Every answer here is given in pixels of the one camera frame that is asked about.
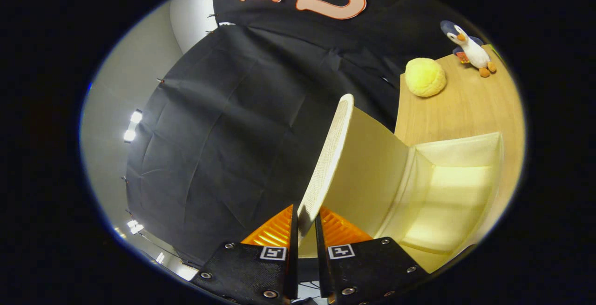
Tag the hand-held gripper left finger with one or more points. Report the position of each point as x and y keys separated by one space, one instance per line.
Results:
x=294 y=258

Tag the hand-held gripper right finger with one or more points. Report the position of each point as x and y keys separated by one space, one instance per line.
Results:
x=322 y=263

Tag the cream fabric storage box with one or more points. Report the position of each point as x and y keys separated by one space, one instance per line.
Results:
x=372 y=170

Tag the black backdrop cloth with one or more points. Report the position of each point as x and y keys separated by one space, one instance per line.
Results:
x=233 y=132

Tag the narrow ceiling light strip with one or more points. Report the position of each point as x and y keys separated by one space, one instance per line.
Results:
x=132 y=125

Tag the yellow plush bread toy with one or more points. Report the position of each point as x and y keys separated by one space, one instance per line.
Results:
x=425 y=77

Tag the plush penguin toy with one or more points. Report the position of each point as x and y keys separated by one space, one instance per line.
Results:
x=474 y=52

